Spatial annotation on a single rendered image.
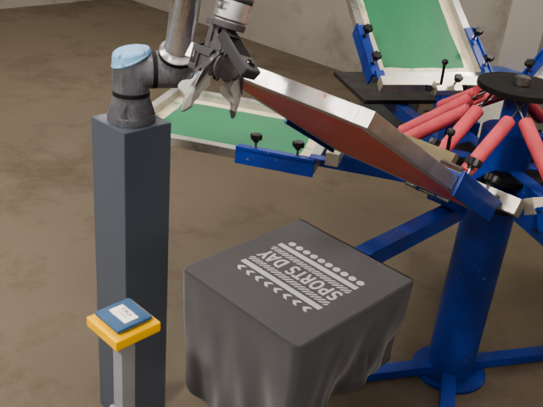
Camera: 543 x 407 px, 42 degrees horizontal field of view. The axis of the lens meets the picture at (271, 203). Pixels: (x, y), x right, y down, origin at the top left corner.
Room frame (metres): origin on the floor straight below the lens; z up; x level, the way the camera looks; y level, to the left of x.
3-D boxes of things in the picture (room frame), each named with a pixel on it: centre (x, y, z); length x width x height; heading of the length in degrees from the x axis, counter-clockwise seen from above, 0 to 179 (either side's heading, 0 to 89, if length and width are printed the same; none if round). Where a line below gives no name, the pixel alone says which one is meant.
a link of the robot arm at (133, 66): (2.10, 0.46, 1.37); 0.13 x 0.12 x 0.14; 110
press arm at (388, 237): (2.05, -0.43, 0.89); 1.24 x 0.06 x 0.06; 137
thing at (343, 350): (1.55, -0.25, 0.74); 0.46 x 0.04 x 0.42; 137
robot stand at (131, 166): (2.10, 0.47, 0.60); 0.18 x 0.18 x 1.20; 48
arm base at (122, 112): (2.10, 0.47, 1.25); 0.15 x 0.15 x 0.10
